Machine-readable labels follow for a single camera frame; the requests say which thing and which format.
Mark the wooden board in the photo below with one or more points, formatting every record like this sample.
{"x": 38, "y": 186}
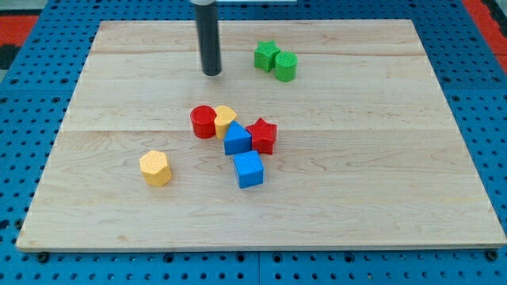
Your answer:
{"x": 367, "y": 156}

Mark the blue triangle block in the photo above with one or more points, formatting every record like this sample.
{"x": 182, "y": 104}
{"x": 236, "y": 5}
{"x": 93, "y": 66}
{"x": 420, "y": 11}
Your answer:
{"x": 237, "y": 140}

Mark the green star block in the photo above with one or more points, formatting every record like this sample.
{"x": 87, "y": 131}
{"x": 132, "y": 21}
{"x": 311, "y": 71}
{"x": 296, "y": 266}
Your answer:
{"x": 265, "y": 54}

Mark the yellow hexagon block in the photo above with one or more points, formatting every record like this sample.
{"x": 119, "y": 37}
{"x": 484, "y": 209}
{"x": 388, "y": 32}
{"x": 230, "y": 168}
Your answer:
{"x": 155, "y": 168}

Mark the red cylinder block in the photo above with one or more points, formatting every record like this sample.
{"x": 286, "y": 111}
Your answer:
{"x": 203, "y": 121}

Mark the yellow heart block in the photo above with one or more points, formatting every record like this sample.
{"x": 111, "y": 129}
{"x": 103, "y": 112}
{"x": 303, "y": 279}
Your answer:
{"x": 224, "y": 116}

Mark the green cylinder block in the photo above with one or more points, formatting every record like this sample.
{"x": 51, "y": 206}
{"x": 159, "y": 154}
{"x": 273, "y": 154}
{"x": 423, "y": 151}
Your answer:
{"x": 286, "y": 66}

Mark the red star block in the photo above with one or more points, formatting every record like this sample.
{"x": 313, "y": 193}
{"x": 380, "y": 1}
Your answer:
{"x": 263, "y": 136}

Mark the blue cube block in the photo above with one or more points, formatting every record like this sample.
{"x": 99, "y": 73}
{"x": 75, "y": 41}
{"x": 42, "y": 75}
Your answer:
{"x": 248, "y": 169}

